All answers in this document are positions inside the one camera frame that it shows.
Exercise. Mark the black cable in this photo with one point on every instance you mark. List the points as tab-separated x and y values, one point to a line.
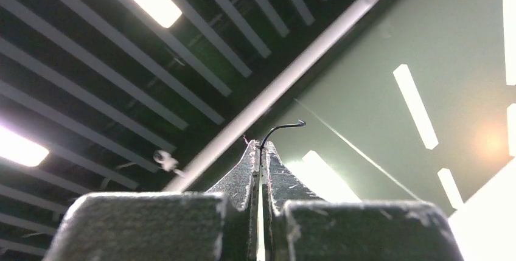
300	123

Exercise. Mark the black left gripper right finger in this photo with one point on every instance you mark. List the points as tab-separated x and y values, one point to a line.
300	225

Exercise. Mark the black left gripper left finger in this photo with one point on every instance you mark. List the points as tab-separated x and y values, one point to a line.
218	224

